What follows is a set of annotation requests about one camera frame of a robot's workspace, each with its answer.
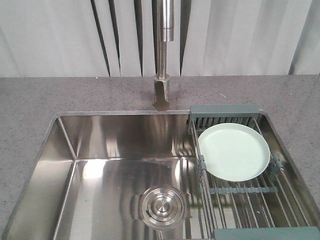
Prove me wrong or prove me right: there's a mint green round plate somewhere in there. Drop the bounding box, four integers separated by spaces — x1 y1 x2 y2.
198 123 271 182

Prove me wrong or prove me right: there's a stainless steel gooseneck faucet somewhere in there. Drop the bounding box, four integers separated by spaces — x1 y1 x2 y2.
153 0 175 112

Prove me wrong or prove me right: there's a stainless steel sink basin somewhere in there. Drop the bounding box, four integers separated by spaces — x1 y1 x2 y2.
2 111 211 240

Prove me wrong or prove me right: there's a round steel sink drain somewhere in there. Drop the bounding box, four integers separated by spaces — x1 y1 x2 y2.
130 185 190 230

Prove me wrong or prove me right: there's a white pleated curtain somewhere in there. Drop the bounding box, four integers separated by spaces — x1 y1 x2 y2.
0 0 320 77

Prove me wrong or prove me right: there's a teal wire dish rack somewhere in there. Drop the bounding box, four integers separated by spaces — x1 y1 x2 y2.
188 104 320 240

